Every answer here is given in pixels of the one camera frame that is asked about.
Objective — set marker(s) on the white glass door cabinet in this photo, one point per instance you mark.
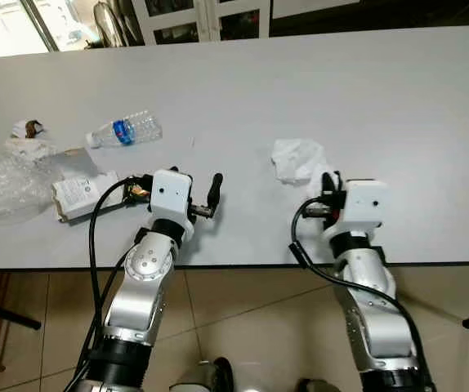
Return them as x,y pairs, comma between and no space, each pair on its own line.
210,16

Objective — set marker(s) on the flat brown cardboard sheet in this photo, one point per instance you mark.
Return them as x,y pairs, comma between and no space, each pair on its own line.
78,162

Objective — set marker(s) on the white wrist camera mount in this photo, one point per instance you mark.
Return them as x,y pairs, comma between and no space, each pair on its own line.
171,192
364,204

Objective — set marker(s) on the grey robot left foot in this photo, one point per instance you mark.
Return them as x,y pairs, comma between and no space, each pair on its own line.
206,377

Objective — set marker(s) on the bright window with dark frame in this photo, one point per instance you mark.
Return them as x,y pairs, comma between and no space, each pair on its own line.
6,24

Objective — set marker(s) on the dark metal chair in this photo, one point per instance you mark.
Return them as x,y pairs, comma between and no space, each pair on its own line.
116,20

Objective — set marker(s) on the grey robot foot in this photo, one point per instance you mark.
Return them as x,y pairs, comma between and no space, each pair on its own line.
206,377
316,385

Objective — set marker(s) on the crumpled white tissue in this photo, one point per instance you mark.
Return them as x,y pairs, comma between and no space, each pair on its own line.
296,159

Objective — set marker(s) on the white labelled carton box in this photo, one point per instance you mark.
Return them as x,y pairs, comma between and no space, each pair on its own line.
83,196

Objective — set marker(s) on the clear crumpled plastic bag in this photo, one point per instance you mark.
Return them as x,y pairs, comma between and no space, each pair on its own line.
10,188

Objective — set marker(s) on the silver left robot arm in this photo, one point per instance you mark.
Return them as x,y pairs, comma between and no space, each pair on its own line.
140,294

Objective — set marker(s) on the small brown white wrapper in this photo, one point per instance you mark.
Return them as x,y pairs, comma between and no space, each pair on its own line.
30,129

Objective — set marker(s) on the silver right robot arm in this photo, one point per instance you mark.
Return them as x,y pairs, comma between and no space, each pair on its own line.
373,310

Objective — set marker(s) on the clear plastic water bottle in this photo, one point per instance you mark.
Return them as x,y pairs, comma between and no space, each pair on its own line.
140,126

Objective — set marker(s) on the crumpled white paper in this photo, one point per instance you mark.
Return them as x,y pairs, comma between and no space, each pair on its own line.
30,148

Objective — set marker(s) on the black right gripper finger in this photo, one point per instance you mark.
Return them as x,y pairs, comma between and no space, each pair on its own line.
330,184

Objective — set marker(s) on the grey robot right foot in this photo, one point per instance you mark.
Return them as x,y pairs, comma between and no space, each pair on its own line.
316,385

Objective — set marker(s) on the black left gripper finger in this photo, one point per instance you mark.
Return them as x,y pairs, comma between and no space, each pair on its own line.
216,189

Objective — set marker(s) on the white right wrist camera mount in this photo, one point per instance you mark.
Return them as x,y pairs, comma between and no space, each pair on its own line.
364,204

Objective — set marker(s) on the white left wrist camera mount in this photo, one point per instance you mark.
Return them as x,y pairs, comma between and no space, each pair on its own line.
171,192

